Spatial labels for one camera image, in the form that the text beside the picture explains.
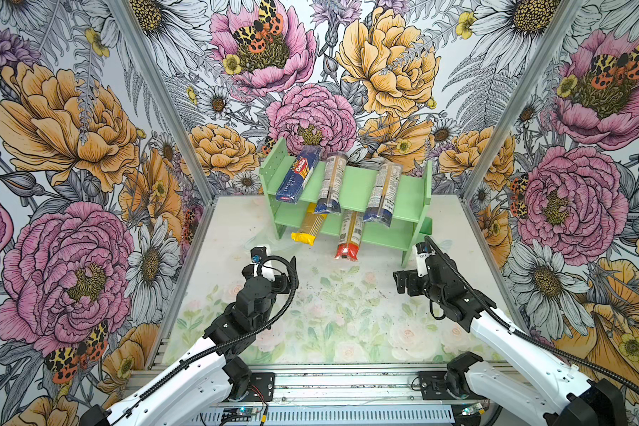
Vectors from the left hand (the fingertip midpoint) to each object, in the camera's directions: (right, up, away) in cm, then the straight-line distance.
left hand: (279, 265), depth 77 cm
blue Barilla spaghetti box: (+6, +32, +12) cm, 35 cm away
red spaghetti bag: (+22, +8, +13) cm, 26 cm away
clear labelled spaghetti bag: (+31, +21, +4) cm, 37 cm away
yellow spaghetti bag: (+8, +11, +15) cm, 20 cm away
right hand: (+39, -6, +6) cm, 40 cm away
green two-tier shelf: (+39, +14, +3) cm, 41 cm away
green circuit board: (-9, -37, -5) cm, 39 cm away
